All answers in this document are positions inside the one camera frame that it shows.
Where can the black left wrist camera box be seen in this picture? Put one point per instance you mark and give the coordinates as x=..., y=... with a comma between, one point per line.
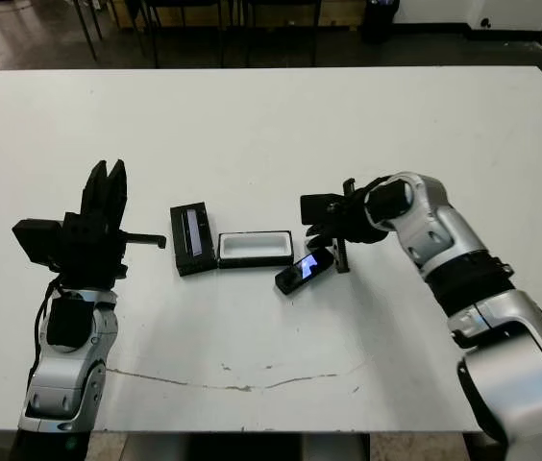
x=38, y=242

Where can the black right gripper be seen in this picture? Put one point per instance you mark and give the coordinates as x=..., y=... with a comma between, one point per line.
x=357, y=221

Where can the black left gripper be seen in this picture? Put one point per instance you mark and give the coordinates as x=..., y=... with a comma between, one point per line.
x=93, y=254

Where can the black phone-like camera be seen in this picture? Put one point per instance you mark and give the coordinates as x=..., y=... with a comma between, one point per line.
x=302, y=271

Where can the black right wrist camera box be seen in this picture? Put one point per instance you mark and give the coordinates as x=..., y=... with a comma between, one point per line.
x=321, y=209

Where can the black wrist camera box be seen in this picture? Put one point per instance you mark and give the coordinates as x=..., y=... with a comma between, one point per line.
x=321, y=209
x=38, y=242

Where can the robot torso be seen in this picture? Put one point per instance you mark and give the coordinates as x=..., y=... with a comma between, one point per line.
x=247, y=449

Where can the black box lid with print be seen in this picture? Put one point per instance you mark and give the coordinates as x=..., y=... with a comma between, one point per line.
x=182, y=249

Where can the black box base white insert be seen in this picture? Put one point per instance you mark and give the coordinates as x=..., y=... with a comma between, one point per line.
x=254, y=261

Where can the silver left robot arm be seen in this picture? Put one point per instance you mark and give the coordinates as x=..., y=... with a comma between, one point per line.
x=64, y=370

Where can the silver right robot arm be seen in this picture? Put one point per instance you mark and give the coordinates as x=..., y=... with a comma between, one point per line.
x=449, y=230

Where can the black waste bin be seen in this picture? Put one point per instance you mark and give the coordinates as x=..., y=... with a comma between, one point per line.
x=380, y=23

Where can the black door stop knob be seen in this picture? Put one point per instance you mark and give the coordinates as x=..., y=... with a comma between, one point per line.
x=486, y=22

